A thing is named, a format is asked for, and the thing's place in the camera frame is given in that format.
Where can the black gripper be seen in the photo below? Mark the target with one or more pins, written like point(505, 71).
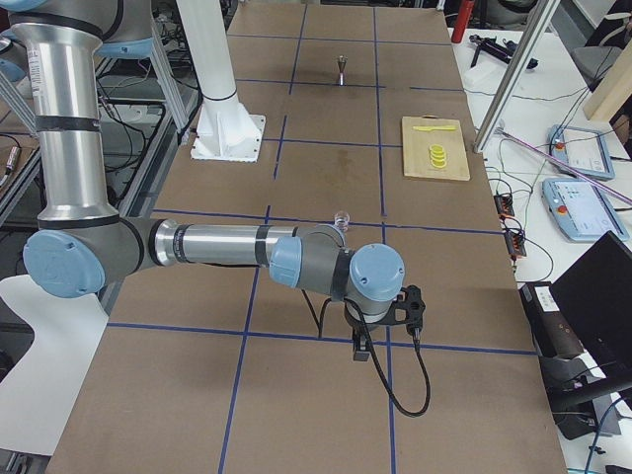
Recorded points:
point(363, 329)

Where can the clear glass cup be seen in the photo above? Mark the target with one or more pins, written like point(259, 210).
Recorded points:
point(342, 220)

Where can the steel double jigger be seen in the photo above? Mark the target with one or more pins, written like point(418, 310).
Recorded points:
point(341, 63)

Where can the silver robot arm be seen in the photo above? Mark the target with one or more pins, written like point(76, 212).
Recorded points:
point(83, 243)

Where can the orange circuit board lower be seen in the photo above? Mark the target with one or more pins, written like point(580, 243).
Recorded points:
point(515, 240)

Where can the orange circuit board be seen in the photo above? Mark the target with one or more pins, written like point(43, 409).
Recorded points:
point(504, 204)
point(515, 240)

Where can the black box device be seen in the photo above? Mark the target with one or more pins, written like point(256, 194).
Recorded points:
point(552, 332)

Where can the bamboo cutting board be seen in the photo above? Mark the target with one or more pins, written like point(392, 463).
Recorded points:
point(416, 150)

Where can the orange circuit board upper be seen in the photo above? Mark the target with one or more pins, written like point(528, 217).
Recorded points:
point(504, 204)

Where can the yellow plastic knife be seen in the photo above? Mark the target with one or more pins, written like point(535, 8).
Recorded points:
point(430, 128)

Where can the black laptop monitor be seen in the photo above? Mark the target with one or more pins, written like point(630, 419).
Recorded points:
point(594, 295)

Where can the near teach pendant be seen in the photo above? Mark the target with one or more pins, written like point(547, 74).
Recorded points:
point(581, 210)

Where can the teach pendant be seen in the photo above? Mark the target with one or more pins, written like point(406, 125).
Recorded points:
point(583, 149)
point(581, 210)

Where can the metal rod with purple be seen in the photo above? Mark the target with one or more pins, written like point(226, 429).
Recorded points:
point(565, 167)

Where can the white plastic block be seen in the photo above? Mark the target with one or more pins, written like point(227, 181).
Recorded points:
point(476, 75)

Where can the far teach pendant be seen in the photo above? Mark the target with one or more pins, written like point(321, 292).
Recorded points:
point(583, 149)

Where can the white chair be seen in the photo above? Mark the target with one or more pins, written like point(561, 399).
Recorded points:
point(38, 394)

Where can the black hand tool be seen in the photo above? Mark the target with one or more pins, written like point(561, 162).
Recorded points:
point(503, 51)

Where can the wooden plank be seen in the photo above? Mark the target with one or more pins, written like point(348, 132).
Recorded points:
point(613, 90)

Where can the red bottle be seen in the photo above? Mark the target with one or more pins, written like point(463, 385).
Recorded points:
point(462, 20)

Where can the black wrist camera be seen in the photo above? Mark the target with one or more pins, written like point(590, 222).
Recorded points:
point(406, 309)

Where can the white pedestal column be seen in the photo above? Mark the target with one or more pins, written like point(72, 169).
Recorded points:
point(225, 129)

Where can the aluminium frame post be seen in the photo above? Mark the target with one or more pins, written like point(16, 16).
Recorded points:
point(535, 28)

